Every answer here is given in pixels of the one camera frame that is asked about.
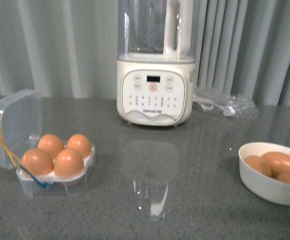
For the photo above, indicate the yellow rubber band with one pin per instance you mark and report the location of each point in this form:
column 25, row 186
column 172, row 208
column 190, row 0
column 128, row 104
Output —
column 16, row 161

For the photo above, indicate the grey pleated curtain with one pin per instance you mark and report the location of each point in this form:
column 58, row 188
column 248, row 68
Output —
column 68, row 48

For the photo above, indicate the teal rubber band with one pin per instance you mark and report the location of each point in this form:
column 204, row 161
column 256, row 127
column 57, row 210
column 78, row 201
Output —
column 44, row 185

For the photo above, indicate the clear plastic egg box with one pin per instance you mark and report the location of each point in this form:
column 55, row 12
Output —
column 21, row 124

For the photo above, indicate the white Joyoung blender machine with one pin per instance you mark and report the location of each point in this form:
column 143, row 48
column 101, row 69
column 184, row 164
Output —
column 156, row 60

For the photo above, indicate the white ceramic bowl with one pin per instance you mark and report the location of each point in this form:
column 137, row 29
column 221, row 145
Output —
column 263, row 186

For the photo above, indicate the clear bag with white cable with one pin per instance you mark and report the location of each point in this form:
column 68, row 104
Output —
column 216, row 102

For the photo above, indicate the brown egg back in bowl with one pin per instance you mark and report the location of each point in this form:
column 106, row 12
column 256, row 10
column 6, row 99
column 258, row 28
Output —
column 278, row 162

